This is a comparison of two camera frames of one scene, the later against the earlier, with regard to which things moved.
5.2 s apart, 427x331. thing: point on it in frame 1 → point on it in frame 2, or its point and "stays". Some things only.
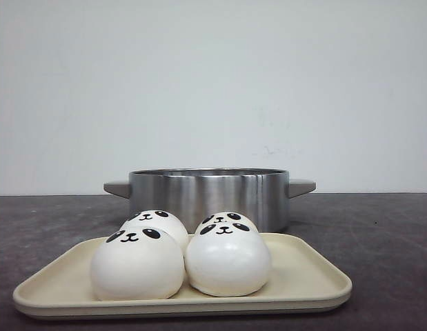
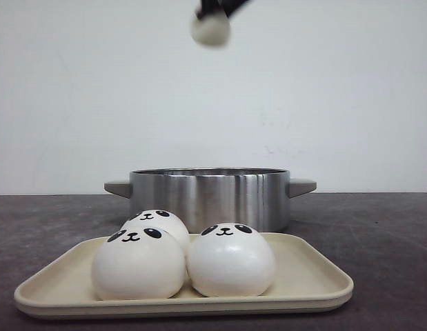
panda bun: x=158 y=218 stays
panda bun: x=227 y=259 stays
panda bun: x=228 y=216 → x=212 y=29
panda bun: x=138 y=264 stays
